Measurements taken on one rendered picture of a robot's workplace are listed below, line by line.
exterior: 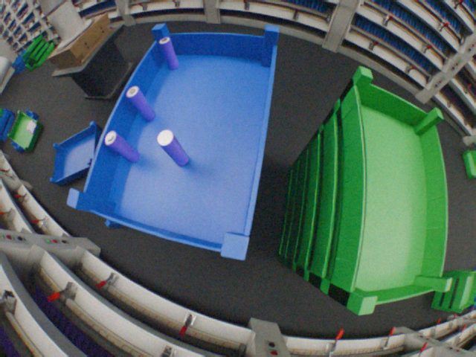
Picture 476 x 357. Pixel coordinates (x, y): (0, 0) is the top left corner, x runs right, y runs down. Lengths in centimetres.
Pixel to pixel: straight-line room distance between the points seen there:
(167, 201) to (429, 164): 43
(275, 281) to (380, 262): 43
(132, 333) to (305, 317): 54
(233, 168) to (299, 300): 56
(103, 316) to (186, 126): 43
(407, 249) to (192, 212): 33
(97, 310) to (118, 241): 36
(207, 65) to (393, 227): 39
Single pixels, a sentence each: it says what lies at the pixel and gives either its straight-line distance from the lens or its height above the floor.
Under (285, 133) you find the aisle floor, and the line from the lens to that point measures 74.
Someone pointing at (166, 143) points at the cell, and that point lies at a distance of 20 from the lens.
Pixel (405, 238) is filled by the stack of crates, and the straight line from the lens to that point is 35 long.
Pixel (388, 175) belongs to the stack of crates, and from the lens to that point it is 33.
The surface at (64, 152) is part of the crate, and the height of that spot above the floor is 0.
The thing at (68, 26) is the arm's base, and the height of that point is 45.
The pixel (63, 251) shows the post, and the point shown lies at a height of 21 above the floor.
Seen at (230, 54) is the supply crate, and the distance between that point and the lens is 36.
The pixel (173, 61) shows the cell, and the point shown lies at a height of 42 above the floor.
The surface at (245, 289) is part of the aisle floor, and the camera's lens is 66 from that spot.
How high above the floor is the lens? 63
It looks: 75 degrees down
